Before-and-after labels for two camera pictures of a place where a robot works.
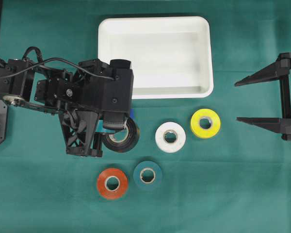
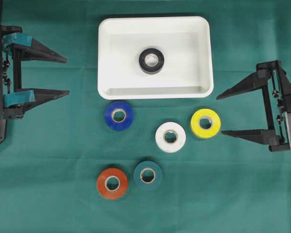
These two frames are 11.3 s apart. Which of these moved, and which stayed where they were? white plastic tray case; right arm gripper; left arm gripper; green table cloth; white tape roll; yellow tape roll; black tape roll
Moved: left arm gripper; black tape roll; right arm gripper
Stayed: green table cloth; white plastic tray case; yellow tape roll; white tape roll
